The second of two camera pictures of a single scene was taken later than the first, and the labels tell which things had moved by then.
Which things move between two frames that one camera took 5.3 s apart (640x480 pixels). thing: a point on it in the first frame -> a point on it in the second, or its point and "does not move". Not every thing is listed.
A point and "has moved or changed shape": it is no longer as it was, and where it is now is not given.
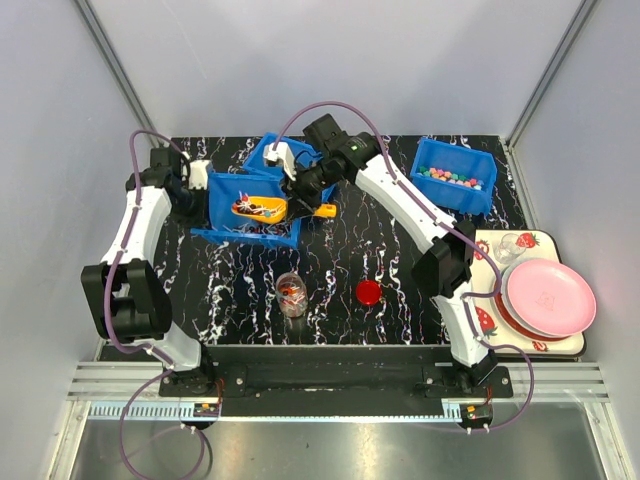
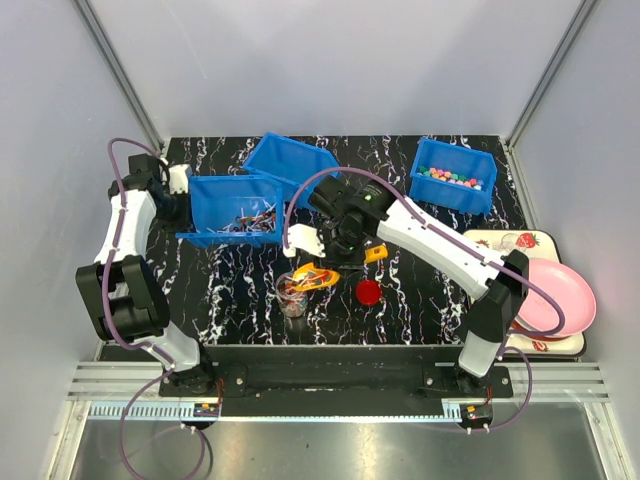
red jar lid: (369, 292) does not move
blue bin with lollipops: (224, 188) has moved or changed shape
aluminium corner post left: (120, 73) does not move
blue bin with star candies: (269, 153) does not move
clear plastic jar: (292, 295) does not move
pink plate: (551, 297) does not move
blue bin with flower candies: (453, 177) does not move
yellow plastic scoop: (271, 209) -> (308, 277)
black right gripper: (299, 197) -> (356, 261)
